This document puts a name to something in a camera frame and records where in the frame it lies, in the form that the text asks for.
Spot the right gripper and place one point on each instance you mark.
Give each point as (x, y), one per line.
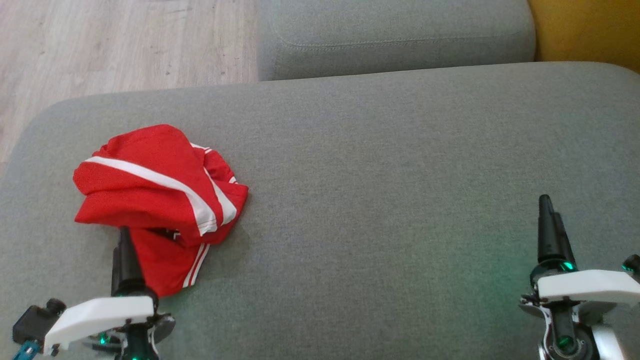
(585, 287)

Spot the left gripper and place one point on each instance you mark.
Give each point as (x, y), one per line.
(100, 315)

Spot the red shorts with white stripe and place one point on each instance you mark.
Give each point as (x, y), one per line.
(140, 195)

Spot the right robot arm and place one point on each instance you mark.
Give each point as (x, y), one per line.
(610, 345)

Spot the large grey sofa chaise cushion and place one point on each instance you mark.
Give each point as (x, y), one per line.
(375, 200)

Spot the large yellow sofa backrest cushion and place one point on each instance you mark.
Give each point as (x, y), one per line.
(585, 30)

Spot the grey sofa seat cushion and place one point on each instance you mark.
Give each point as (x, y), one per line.
(390, 35)

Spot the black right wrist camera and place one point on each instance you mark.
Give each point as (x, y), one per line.
(632, 263)

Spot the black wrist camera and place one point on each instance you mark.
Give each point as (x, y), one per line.
(35, 320)
(632, 263)

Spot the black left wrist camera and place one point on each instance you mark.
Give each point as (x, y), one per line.
(35, 320)

